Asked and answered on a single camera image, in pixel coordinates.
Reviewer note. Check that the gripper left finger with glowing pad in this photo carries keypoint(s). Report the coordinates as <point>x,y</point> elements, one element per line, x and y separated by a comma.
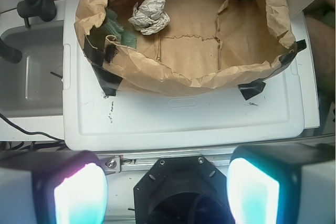
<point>52,187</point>

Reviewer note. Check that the white plastic bin lid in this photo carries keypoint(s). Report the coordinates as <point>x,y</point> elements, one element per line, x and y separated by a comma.
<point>133,121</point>

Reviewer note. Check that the brown paper bag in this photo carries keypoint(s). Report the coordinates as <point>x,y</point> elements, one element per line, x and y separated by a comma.
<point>208,45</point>

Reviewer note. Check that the person's leg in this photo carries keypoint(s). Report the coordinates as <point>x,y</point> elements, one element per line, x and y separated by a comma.
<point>322,36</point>

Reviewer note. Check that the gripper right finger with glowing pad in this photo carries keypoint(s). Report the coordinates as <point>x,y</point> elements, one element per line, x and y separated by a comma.
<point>282,183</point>

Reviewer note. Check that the green cloth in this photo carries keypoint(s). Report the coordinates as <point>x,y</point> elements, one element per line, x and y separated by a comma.
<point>111,27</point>

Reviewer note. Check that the aluminium rail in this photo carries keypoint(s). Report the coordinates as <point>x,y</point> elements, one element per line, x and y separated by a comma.
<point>133,161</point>

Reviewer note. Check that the white paper ball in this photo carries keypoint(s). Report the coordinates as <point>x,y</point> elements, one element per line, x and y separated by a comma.
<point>149,18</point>

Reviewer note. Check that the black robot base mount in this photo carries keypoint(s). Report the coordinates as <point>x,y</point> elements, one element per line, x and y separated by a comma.
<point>186,193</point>

